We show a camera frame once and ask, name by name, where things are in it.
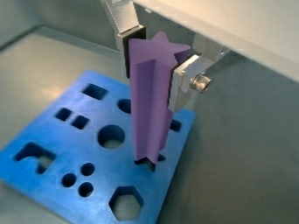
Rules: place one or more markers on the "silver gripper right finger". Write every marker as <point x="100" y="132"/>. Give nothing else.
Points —
<point x="189" y="75"/>

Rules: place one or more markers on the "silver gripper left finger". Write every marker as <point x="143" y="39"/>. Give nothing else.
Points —
<point x="123" y="18"/>

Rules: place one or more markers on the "purple star-shaped bar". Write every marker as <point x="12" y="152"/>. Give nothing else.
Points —
<point x="154" y="57"/>

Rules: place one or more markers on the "blue foam shape block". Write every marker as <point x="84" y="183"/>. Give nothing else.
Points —
<point x="71" y="159"/>

